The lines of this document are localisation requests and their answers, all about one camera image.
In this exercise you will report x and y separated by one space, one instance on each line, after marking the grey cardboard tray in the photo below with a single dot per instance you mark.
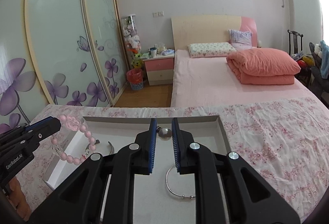
101 190

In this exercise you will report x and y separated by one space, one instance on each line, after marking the pink beige nightstand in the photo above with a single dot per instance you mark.
160 69

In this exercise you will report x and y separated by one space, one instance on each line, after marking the thin silver bangle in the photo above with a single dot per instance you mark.
180 186

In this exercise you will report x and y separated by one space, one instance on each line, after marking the white floral pillow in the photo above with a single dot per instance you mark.
219 49

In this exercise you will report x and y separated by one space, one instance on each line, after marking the blue clothing on chair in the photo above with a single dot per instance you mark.
325 60

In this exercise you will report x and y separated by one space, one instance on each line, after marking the purple patterned cushion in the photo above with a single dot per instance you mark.
241 40

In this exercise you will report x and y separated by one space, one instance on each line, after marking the sliding floral wardrobe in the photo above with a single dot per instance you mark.
59 52

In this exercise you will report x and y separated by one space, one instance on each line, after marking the white mug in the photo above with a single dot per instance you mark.
153 51

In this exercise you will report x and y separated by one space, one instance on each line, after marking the person's left hand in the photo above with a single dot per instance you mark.
18 199

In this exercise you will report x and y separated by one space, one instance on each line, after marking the plush toy display tube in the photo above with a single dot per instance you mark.
131 41

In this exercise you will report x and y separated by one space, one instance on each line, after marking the red waste basket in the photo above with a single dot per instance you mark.
135 78

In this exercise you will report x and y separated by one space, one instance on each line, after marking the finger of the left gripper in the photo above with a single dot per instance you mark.
38 131

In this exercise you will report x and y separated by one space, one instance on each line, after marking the wide engraved silver bangle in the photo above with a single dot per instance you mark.
104 147

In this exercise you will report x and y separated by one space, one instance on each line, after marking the dark wooden chair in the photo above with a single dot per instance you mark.
295 50

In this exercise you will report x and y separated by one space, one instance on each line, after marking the white wall socket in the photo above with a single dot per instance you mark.
158 14

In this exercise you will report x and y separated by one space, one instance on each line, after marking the floral pink tablecloth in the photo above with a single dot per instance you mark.
286 141

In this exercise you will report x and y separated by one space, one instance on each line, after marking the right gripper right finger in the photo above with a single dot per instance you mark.
227 188

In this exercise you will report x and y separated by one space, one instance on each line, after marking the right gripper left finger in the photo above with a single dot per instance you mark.
101 189

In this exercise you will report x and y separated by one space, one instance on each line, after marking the bed with pink sheet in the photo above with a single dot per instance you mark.
200 82

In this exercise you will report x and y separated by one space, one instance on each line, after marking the beige pink headboard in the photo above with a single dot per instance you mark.
209 29

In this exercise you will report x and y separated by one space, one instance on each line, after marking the folded salmon quilt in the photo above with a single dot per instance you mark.
263 66

